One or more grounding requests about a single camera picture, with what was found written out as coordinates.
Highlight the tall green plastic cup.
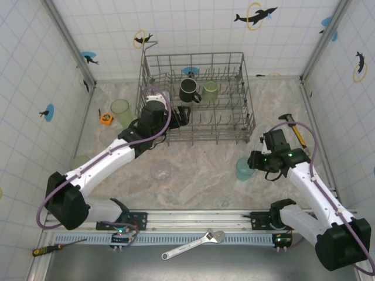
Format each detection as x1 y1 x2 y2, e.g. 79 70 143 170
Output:
110 98 138 129

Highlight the yellow black caliper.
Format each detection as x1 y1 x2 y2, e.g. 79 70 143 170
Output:
278 113 311 155

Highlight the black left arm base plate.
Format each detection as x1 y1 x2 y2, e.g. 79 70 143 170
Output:
96 211 148 232

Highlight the orange tape measure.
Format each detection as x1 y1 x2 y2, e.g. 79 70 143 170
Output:
98 108 114 126

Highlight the black mug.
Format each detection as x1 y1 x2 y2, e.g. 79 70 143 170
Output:
178 77 203 104

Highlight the teal plastic cup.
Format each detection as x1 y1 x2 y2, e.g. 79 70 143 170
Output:
236 157 256 181

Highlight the aluminium mounting rail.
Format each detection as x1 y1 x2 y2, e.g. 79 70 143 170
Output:
43 208 364 235

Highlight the silver adjustable wrench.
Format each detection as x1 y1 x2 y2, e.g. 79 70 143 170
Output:
161 227 226 261

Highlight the clear round glass cup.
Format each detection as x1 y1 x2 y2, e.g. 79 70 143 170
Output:
150 160 172 181

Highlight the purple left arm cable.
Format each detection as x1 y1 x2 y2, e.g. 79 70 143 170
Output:
35 85 172 249

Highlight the seal sticker with yellow ring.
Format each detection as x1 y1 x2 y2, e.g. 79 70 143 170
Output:
133 29 154 49

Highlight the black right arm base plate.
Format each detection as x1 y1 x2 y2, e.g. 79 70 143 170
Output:
243 210 294 232

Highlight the small green-lit circuit board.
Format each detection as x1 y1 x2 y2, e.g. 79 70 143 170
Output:
110 227 138 249
272 232 294 249

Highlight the blue oval wall sticker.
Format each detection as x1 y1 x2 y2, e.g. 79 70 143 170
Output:
318 16 339 42

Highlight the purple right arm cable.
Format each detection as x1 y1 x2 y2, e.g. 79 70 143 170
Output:
268 121 375 276

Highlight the seahorse sticker with yellow ring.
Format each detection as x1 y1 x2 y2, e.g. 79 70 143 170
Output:
352 51 369 83

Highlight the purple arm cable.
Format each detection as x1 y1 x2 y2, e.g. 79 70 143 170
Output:
268 121 375 276
35 85 172 249

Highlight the yellow black screwdriver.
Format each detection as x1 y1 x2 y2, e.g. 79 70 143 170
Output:
32 238 88 258

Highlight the light blue slotted cable duct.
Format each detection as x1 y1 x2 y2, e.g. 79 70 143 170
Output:
54 232 294 246

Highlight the dolphin sticker with yellow ring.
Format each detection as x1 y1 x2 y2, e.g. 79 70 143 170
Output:
233 2 278 32

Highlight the aluminium frame post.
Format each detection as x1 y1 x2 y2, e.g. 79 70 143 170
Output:
40 0 97 88
300 0 352 83

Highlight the pale green plastic cup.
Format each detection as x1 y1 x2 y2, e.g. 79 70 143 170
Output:
70 154 91 171

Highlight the grey wire dish rack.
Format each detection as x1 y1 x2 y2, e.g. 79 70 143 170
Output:
134 40 256 147

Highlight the black animal yellow ring sticker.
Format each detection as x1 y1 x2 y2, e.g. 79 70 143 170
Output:
79 73 90 93

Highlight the shark sticker on blue oval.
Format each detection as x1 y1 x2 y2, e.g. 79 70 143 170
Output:
80 51 100 66

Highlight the short green plastic cup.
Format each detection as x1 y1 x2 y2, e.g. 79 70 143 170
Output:
201 80 220 104

